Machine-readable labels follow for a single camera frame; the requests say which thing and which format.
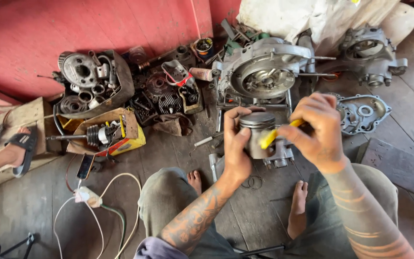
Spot person's right hand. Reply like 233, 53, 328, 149
277, 92, 348, 175

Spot person's left hand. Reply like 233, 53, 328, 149
223, 105, 266, 185

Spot yellow brush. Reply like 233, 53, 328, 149
259, 119, 305, 150

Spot grey metal piston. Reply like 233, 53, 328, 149
239, 112, 278, 160

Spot thin piston rings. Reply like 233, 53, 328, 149
241, 175, 264, 191

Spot grey engine side cover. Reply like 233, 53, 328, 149
327, 92, 393, 136

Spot person's left foot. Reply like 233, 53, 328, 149
187, 170, 203, 197

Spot grey engine cylinder block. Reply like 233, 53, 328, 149
263, 138, 296, 170

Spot brown rag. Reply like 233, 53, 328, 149
152, 113, 193, 137

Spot dirty tub of small parts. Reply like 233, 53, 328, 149
178, 83, 204, 115

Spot person's right foot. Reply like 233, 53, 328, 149
287, 180, 308, 240

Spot person's grey trousers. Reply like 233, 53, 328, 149
138, 163, 399, 259

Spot dark wooden plank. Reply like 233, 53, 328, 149
356, 137, 414, 204

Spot black finned cylinder head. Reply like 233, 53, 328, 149
157, 91, 183, 115

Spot large grey engine crankcase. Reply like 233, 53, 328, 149
211, 36, 338, 109

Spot pale cylindrical can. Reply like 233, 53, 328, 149
189, 67, 214, 82

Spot black metal bar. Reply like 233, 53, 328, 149
233, 244, 287, 258

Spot small grey engine crankcase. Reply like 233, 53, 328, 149
338, 24, 408, 88

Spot black tray of bolts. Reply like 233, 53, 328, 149
129, 91, 159, 127

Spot cut red white plastic jug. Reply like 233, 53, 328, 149
161, 59, 195, 88

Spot yellow cardboard box of parts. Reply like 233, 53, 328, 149
66, 107, 147, 158

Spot dark round clutch plate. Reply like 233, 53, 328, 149
144, 71, 174, 102

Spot small paint can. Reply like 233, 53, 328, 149
194, 37, 214, 60

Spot person's purple shirt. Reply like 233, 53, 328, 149
133, 236, 190, 259

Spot white sack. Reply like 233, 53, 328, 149
236, 0, 402, 55

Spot heap of scrap metal parts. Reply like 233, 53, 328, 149
214, 18, 271, 58

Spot steel shaft with gears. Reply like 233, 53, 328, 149
46, 123, 122, 147

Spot smartphone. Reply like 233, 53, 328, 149
76, 153, 96, 181

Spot white power adapter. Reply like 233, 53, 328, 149
73, 186, 103, 209

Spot dark crate of engine parts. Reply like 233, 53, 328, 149
52, 49, 135, 119

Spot wooden board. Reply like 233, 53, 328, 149
0, 96, 63, 191

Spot black sandal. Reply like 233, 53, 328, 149
5, 125, 39, 179

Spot black metal stand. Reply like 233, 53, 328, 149
0, 232, 37, 259

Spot grey metal bracket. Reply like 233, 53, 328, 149
208, 153, 226, 183

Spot white handled tool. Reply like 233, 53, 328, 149
193, 132, 224, 147

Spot white cable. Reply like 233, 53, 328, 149
53, 173, 142, 259

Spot green cable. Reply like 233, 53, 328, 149
100, 204, 127, 254

